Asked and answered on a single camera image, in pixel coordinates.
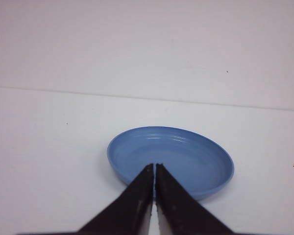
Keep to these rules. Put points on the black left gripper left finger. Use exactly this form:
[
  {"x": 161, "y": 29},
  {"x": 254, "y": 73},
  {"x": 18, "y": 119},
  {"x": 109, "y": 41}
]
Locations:
[{"x": 129, "y": 214}]

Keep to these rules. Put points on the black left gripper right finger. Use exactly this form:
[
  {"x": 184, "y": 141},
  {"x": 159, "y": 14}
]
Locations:
[{"x": 179, "y": 213}]

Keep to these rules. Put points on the blue round plate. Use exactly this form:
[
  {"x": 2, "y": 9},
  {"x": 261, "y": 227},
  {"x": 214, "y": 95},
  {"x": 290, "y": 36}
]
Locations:
[{"x": 200, "y": 165}]

